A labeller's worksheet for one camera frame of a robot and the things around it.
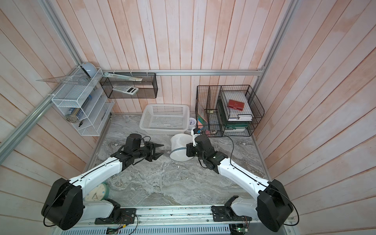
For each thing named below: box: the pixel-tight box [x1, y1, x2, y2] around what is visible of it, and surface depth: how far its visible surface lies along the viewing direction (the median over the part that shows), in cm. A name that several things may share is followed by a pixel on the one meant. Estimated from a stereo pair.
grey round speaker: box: [80, 62, 98, 79], surface depth 85 cm
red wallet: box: [227, 99, 245, 112], surface depth 96 cm
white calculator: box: [112, 85, 140, 95], surface depth 100 cm
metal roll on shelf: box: [65, 107, 81, 124], surface depth 78 cm
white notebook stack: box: [220, 90, 254, 122], surface depth 97 cm
